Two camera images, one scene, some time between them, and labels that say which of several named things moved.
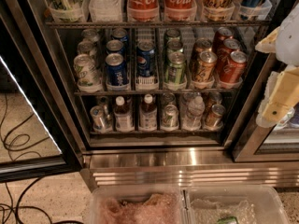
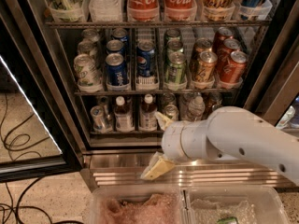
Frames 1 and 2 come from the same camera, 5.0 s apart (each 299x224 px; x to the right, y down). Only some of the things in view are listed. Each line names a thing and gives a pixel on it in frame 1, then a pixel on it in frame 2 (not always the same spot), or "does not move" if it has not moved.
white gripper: x=289 y=44 to x=172 y=140
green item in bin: x=228 y=220 does not move
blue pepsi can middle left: x=115 y=46 does not move
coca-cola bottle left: x=143 y=3 does not move
